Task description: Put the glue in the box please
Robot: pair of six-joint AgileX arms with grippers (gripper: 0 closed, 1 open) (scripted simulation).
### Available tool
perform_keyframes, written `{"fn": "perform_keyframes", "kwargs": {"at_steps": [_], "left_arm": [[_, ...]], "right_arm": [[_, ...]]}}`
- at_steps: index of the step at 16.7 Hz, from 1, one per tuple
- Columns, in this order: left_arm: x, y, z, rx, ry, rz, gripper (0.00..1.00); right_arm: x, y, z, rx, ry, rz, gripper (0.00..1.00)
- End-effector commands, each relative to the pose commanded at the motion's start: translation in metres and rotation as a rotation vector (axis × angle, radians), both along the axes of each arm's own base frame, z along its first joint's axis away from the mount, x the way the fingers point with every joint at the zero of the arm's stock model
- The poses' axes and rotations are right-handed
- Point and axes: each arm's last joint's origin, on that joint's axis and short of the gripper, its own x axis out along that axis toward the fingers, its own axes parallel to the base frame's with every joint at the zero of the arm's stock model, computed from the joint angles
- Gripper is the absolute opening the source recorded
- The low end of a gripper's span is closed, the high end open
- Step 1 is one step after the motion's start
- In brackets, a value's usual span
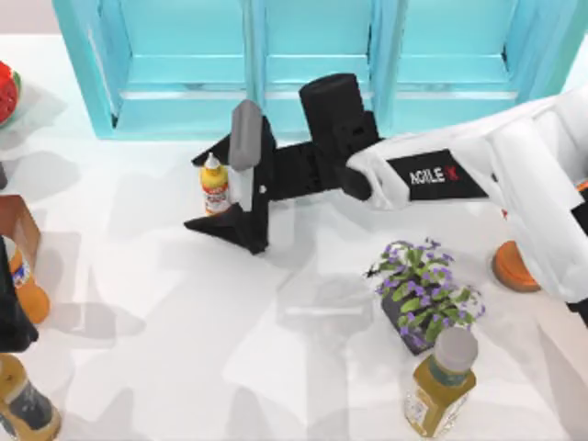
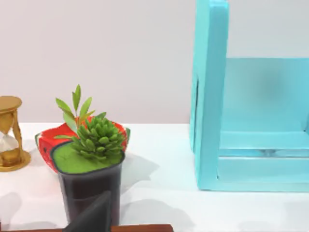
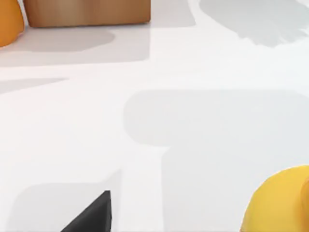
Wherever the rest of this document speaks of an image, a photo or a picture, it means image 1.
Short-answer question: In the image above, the small yellow bottle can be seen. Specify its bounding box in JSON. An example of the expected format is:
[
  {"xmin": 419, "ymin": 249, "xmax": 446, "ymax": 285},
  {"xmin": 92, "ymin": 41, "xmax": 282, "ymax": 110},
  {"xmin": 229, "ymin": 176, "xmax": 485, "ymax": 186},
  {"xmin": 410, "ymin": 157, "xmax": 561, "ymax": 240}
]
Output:
[{"xmin": 198, "ymin": 153, "xmax": 230, "ymax": 217}]

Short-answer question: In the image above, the light blue rack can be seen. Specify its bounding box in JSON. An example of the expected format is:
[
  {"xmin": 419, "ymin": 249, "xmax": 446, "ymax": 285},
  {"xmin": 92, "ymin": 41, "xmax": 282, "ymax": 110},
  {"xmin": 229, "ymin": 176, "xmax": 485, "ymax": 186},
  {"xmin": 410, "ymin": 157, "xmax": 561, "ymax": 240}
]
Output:
[{"xmin": 51, "ymin": 0, "xmax": 588, "ymax": 141}]

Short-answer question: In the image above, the purple flower plant pot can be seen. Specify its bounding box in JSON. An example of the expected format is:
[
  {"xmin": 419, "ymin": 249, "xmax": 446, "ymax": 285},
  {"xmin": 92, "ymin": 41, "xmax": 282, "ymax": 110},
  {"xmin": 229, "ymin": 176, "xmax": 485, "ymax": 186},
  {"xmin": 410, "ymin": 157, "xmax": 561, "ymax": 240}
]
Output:
[{"xmin": 365, "ymin": 237, "xmax": 488, "ymax": 357}]

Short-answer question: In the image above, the brown wooden box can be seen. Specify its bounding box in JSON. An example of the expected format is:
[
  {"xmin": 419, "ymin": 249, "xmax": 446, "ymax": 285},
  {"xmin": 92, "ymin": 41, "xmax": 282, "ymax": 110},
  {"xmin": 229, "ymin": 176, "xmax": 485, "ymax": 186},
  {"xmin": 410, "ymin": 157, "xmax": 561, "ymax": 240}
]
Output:
[{"xmin": 0, "ymin": 194, "xmax": 42, "ymax": 259}]

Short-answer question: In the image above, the orange bottle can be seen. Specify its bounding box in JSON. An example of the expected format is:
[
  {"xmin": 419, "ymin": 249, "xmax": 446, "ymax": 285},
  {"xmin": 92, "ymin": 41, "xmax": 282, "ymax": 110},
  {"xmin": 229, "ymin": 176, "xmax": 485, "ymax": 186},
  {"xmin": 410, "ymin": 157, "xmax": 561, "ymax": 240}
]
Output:
[{"xmin": 7, "ymin": 244, "xmax": 51, "ymax": 323}]

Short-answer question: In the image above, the red watermelon slice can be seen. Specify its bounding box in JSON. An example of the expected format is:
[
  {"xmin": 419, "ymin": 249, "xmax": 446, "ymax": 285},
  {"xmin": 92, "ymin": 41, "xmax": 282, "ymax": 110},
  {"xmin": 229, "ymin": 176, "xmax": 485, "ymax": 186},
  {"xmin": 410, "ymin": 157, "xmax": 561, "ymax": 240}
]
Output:
[{"xmin": 0, "ymin": 61, "xmax": 24, "ymax": 128}]

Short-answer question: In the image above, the olive bottle with grey cap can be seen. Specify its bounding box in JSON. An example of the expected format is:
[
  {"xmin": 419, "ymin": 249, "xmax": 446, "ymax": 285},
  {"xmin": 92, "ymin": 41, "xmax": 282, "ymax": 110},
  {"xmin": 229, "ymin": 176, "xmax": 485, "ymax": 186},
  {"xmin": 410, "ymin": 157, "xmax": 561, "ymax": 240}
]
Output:
[{"xmin": 403, "ymin": 326, "xmax": 480, "ymax": 439}]

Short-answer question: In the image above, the amber bottle with dark label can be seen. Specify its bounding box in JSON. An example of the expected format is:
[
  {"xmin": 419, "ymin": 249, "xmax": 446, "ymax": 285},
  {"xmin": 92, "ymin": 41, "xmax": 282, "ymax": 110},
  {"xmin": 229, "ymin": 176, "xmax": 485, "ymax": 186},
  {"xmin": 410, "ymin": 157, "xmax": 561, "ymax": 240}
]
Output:
[{"xmin": 0, "ymin": 353, "xmax": 62, "ymax": 441}]

